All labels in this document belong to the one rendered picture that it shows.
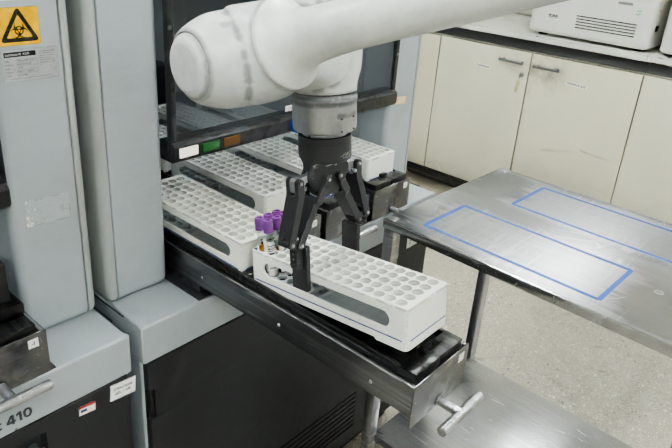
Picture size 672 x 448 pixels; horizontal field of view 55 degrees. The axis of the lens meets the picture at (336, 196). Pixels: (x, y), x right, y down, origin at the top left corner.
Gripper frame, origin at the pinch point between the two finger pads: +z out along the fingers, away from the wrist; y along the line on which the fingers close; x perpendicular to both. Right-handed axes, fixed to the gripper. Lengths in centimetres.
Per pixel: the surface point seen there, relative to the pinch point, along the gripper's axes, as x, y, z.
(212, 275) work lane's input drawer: 19.1, -7.0, 5.6
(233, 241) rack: 15.3, -5.2, -1.0
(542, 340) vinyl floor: 18, 133, 86
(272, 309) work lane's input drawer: 4.9, -7.0, 6.7
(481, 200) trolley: 2, 51, 5
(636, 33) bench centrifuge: 29, 228, -14
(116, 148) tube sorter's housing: 28.0, -16.1, -16.4
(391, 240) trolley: 8.3, 27.7, 8.0
